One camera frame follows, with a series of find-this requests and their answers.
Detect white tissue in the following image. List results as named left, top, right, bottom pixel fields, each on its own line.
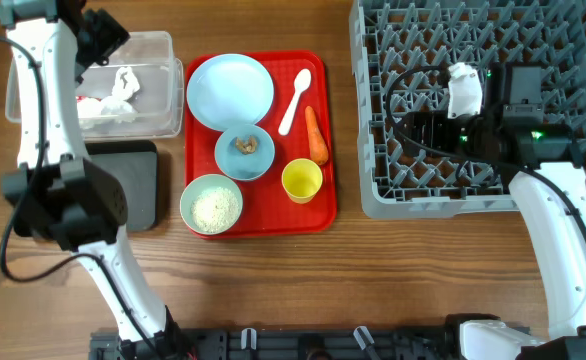
left=76, top=66, right=141, bottom=130

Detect orange carrot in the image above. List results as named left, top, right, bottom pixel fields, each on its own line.
left=305, top=106, right=329, bottom=165

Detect yellow plastic cup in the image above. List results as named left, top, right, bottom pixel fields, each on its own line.
left=281, top=158, right=323, bottom=204

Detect brown walnut food scrap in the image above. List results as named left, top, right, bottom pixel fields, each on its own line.
left=235, top=135, right=258, bottom=155

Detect small light blue bowl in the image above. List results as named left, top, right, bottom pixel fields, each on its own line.
left=214, top=124, right=275, bottom=181

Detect green bowl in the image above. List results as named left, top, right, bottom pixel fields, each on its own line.
left=180, top=174, right=243, bottom=236

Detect white rice grains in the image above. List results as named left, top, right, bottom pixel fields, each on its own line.
left=191, top=187, right=241, bottom=233

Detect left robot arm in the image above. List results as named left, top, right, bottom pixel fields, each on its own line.
left=0, top=1, right=193, bottom=359

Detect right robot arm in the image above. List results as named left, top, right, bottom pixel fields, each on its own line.
left=392, top=62, right=586, bottom=359

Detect clear plastic waste bin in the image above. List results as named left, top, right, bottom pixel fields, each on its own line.
left=5, top=30, right=185, bottom=143

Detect black food waste tray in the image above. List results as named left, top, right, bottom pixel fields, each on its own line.
left=86, top=140, right=159, bottom=233

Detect grey dishwasher rack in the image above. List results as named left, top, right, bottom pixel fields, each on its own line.
left=349, top=0, right=586, bottom=219

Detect white plastic spoon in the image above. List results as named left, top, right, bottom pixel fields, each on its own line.
left=278, top=68, right=312, bottom=136

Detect large light blue plate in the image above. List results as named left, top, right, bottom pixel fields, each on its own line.
left=186, top=54, right=275, bottom=132

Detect red serving tray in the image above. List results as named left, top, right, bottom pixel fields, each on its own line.
left=184, top=49, right=338, bottom=240

